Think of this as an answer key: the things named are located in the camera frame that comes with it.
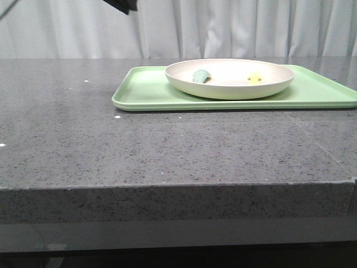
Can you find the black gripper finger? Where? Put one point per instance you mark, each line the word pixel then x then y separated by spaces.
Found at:
pixel 124 6

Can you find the cream round plate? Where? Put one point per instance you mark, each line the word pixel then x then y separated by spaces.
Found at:
pixel 229 78

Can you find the yellow plastic fork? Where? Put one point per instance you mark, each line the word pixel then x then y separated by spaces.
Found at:
pixel 254 78

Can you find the light green plastic tray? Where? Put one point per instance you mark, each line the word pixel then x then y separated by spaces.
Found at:
pixel 147 89

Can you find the white pleated curtain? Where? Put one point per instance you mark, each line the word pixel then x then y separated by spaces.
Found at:
pixel 177 29

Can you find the green plastic spoon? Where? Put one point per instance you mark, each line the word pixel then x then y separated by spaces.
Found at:
pixel 201 76

